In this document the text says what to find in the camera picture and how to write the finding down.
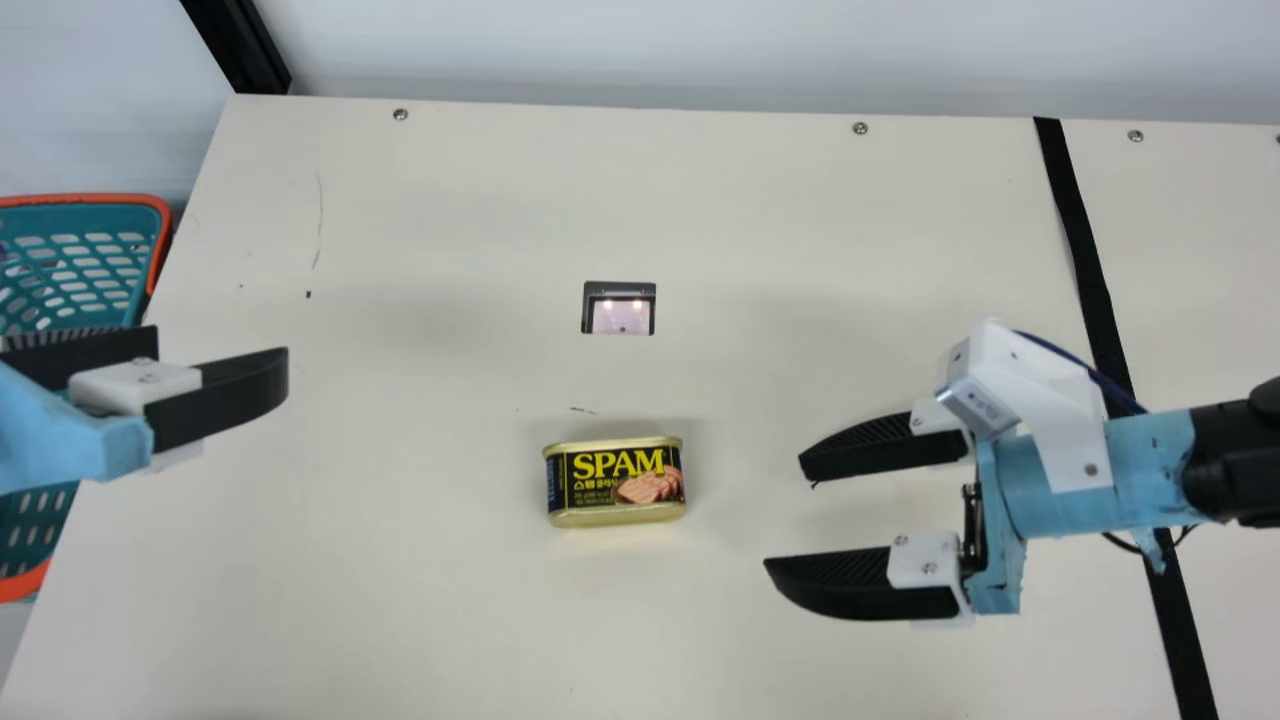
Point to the black strip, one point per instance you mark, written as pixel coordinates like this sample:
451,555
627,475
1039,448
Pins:
1075,230

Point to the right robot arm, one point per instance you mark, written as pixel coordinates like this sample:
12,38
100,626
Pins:
1240,450

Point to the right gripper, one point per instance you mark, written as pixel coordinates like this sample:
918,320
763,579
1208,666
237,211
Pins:
1040,510

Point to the teal shopping basket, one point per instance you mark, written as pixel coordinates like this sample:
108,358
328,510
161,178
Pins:
80,260

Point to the small square scanner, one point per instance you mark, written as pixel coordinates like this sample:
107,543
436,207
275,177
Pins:
619,312

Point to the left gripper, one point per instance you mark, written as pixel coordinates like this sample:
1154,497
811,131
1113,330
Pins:
40,440

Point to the dark blue rectangular tin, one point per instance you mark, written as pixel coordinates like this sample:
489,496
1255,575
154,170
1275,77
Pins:
615,482

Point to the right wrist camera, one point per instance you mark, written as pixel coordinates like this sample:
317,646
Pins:
1030,400

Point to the black post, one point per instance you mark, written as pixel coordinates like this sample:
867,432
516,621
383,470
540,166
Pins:
235,45

